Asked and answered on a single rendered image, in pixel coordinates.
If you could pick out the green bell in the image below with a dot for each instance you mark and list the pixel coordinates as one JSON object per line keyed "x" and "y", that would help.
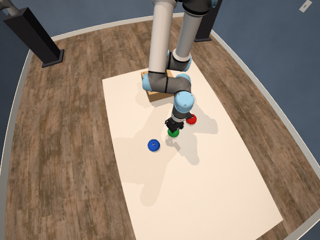
{"x": 175, "y": 134}

